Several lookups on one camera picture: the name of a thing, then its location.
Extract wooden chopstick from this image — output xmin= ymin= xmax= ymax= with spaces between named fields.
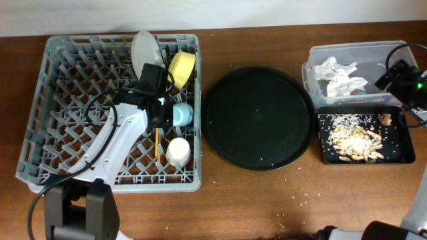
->
xmin=155 ymin=128 xmax=159 ymax=157
xmin=156 ymin=133 xmax=161 ymax=162

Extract light blue cup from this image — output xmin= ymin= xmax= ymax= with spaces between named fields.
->
xmin=173 ymin=102 xmax=193 ymax=127

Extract pink cup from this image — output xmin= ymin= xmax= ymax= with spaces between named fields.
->
xmin=165 ymin=137 xmax=191 ymax=167

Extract yellow bowl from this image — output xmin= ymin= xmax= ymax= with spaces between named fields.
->
xmin=168 ymin=51 xmax=196 ymax=89

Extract grey plate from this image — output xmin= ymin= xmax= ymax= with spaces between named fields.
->
xmin=131 ymin=31 xmax=165 ymax=79

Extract white napkin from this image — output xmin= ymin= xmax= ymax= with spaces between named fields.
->
xmin=314 ymin=57 xmax=368 ymax=97

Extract food scraps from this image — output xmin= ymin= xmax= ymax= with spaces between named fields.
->
xmin=318 ymin=113 xmax=393 ymax=164

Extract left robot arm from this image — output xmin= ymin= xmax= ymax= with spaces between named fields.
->
xmin=36 ymin=63 xmax=175 ymax=239

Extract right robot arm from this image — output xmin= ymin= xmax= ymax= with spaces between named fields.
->
xmin=317 ymin=105 xmax=426 ymax=239

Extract grey dishwasher rack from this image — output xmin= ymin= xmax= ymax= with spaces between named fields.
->
xmin=16 ymin=35 xmax=202 ymax=193

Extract round black tray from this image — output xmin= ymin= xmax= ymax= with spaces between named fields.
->
xmin=201 ymin=67 xmax=316 ymax=171

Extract clear plastic bin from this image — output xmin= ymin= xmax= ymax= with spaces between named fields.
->
xmin=302 ymin=41 xmax=405 ymax=109

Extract black rectangular tray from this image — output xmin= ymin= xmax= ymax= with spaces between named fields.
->
xmin=318 ymin=106 xmax=415 ymax=164

